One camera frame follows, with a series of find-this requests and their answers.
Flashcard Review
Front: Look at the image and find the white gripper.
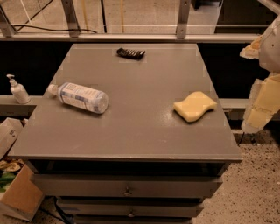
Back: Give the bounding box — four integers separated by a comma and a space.
240, 15, 280, 134

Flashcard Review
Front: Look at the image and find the yellow wavy sponge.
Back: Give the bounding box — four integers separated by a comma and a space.
173, 91, 217, 123

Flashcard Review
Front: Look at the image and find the black rxbar chocolate wrapper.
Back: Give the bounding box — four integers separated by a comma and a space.
116, 48, 145, 60

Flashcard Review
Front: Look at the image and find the grey drawer cabinet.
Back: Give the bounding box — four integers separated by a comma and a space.
10, 44, 242, 224

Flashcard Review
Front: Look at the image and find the clear plastic bottle lying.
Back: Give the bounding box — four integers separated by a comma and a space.
47, 82, 109, 114

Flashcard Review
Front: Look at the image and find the middle grey drawer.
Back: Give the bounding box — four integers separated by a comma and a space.
58, 199, 204, 218

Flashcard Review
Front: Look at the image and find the grey drawer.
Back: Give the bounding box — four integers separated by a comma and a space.
31, 174, 222, 198
58, 199, 204, 218

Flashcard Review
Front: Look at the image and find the top grey drawer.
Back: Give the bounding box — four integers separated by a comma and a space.
31, 174, 222, 198

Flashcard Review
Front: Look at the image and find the white pump dispenser bottle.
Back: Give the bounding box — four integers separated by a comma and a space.
6, 74, 31, 104

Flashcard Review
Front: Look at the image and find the white cardboard box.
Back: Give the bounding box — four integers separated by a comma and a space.
0, 117, 24, 159

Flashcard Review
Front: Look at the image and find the brown cardboard box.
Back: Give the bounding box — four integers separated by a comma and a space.
0, 164, 45, 221

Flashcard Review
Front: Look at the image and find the black cable right side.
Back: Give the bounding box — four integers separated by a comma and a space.
237, 131, 246, 147

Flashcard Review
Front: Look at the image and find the black cable on floor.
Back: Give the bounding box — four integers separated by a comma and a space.
11, 24, 98, 34

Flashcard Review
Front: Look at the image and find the metal railing frame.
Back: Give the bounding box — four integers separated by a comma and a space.
0, 0, 280, 45

